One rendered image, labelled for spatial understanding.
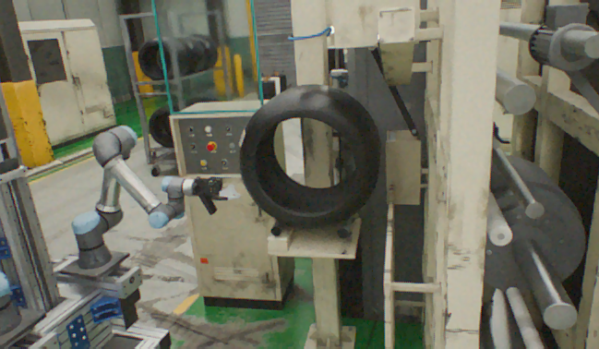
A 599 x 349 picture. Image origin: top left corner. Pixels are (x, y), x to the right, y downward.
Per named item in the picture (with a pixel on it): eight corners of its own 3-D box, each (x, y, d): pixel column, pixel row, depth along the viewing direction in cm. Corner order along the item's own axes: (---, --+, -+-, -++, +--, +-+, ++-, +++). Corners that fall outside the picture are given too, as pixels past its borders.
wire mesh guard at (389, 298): (391, 304, 236) (389, 176, 214) (395, 304, 236) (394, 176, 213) (387, 462, 153) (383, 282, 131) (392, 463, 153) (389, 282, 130)
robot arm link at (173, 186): (168, 189, 213) (167, 173, 210) (190, 192, 211) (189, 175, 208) (160, 196, 206) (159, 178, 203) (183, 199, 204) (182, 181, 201)
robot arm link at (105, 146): (89, 133, 187) (170, 222, 192) (106, 126, 197) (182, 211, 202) (75, 149, 192) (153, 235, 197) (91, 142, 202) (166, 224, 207)
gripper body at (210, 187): (217, 183, 198) (191, 180, 200) (218, 201, 201) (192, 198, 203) (223, 177, 205) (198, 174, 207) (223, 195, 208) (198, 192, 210)
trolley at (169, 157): (199, 149, 682) (178, 12, 620) (238, 149, 664) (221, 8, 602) (148, 179, 563) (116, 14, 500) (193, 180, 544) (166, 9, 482)
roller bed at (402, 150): (388, 188, 226) (387, 130, 217) (418, 188, 223) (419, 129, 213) (387, 204, 208) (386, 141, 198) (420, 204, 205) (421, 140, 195)
